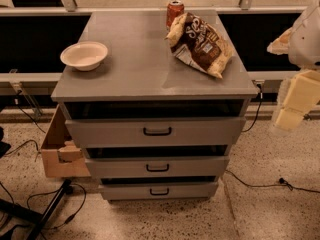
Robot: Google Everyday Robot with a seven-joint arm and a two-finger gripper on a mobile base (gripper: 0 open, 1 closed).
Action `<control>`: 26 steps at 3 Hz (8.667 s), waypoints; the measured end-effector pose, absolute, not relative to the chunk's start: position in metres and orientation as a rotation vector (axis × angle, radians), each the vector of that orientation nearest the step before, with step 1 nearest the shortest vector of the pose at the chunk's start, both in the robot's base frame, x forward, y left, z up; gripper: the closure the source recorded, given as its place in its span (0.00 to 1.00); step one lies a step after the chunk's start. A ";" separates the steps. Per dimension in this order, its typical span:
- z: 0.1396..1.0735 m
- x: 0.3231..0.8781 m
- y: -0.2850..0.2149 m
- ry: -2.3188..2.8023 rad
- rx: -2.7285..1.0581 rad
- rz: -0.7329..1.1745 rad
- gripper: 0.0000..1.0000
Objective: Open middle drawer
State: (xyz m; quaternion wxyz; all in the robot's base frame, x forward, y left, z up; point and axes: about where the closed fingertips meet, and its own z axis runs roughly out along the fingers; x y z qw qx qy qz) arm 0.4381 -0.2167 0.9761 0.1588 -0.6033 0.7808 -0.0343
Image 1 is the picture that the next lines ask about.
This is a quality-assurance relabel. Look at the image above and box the grey drawer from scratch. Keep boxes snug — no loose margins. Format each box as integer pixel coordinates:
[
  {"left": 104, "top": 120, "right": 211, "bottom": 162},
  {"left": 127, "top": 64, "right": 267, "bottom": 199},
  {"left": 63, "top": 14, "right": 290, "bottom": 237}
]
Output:
[
  {"left": 66, "top": 117, "right": 245, "bottom": 148},
  {"left": 85, "top": 156, "right": 229, "bottom": 178},
  {"left": 98, "top": 182, "right": 218, "bottom": 200}
]

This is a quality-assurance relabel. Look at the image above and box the brown chip bag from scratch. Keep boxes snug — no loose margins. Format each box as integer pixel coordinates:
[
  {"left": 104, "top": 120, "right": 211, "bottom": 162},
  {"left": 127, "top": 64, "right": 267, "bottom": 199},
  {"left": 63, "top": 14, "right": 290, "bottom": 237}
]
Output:
[{"left": 166, "top": 13, "right": 234, "bottom": 79}]

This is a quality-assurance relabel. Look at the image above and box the orange soda can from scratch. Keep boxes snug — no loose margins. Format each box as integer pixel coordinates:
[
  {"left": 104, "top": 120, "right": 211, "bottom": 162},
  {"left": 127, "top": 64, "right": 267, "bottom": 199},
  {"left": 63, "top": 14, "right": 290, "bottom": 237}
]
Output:
[{"left": 166, "top": 0, "right": 184, "bottom": 28}]

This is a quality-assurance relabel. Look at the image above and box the grey top drawer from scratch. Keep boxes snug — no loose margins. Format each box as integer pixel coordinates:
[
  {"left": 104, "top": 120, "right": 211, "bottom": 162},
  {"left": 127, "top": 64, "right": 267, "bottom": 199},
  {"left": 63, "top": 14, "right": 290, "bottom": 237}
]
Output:
[{"left": 66, "top": 117, "right": 245, "bottom": 148}]

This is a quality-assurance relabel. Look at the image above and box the grey drawer cabinet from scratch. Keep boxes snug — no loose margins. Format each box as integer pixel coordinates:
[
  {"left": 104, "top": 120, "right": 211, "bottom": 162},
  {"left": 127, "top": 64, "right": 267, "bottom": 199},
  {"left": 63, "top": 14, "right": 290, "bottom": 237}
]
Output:
[{"left": 52, "top": 11, "right": 257, "bottom": 186}]

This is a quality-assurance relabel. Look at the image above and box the black cable left floor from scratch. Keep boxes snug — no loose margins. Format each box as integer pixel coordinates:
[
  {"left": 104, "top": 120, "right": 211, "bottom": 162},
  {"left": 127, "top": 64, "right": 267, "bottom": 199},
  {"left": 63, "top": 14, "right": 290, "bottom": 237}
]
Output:
[{"left": 26, "top": 182, "right": 88, "bottom": 231}]

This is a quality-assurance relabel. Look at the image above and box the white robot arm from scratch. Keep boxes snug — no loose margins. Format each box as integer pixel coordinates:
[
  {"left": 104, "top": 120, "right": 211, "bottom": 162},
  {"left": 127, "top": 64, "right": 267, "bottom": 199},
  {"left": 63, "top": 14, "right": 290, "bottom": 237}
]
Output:
[{"left": 267, "top": 0, "right": 320, "bottom": 135}]

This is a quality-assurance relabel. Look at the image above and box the grey bottom drawer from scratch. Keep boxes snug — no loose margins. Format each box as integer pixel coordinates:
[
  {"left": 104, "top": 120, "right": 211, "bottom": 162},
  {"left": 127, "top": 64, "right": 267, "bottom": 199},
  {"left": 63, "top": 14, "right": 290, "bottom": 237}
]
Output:
[{"left": 98, "top": 182, "right": 218, "bottom": 200}]

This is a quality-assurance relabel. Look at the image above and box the black floor cable right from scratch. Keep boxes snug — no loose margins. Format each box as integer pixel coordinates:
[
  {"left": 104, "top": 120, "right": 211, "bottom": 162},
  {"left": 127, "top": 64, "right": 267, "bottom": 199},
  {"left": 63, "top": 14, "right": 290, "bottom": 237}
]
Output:
[{"left": 225, "top": 169, "right": 320, "bottom": 195}]

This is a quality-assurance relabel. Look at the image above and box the black tripod stand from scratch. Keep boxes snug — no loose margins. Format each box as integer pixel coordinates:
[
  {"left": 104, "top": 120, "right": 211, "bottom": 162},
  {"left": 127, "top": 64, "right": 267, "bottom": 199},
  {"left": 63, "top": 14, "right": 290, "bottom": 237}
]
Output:
[{"left": 0, "top": 179, "right": 71, "bottom": 240}]

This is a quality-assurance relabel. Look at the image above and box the black cable behind cabinet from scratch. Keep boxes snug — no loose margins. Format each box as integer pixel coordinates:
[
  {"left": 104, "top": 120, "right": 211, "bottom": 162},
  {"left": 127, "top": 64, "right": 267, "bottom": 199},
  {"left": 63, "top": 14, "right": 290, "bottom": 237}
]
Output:
[{"left": 242, "top": 82, "right": 264, "bottom": 133}]

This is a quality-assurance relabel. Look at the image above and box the cardboard box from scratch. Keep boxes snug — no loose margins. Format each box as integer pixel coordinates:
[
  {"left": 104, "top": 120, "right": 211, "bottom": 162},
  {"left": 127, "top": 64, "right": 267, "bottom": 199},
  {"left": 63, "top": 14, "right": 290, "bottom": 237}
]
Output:
[{"left": 41, "top": 107, "right": 90, "bottom": 178}]

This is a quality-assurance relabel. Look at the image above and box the white paper bowl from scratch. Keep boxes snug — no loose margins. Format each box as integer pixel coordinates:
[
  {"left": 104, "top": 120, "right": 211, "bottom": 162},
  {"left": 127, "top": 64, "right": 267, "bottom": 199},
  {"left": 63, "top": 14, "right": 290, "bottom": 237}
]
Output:
[{"left": 60, "top": 41, "right": 108, "bottom": 72}]

